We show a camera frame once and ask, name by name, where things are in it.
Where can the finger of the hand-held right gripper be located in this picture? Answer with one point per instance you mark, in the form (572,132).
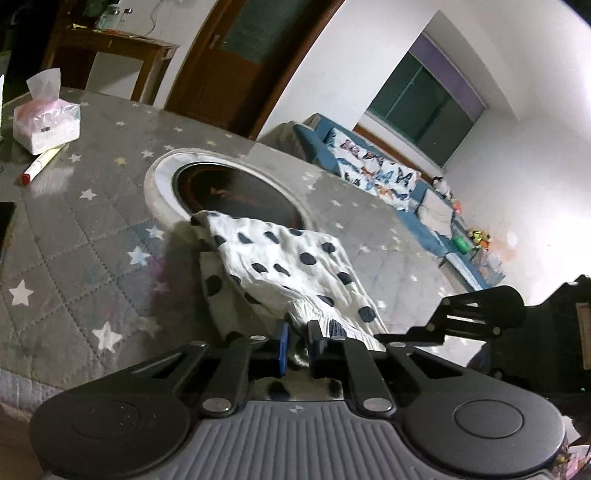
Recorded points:
(471,314)

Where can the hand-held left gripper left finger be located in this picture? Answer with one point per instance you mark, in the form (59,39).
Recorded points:
(282,346)

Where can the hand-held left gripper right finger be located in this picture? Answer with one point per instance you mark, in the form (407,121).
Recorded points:
(314,344)

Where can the white polka dot pants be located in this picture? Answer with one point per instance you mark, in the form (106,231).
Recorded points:
(286,258)

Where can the green toy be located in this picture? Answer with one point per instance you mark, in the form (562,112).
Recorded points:
(462,244)

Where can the yellow and green toys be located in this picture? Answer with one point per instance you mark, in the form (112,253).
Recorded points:
(479,237)

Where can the blue sofa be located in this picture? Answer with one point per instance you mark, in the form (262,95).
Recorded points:
(429,235)

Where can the grey pillow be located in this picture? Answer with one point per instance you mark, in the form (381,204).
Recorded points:
(436,212)

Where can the black and white plush toy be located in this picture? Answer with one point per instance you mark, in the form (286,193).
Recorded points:
(442,184)

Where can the round built-in stove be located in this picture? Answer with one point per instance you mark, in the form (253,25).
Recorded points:
(221,184)

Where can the butterfly print pillow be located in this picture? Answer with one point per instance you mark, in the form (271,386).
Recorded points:
(374,170)

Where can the green framed window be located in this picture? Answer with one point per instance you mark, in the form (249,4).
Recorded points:
(425,106)

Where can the brown wooden door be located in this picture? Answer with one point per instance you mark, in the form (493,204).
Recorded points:
(244,69)

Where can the white marker with red cap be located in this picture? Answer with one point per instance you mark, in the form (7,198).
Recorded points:
(44,162)

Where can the pink tissue pack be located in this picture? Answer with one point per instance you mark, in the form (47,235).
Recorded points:
(46,124)

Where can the wooden side table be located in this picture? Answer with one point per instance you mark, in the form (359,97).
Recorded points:
(115,44)

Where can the glass jar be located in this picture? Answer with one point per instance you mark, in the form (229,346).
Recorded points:
(113,8)

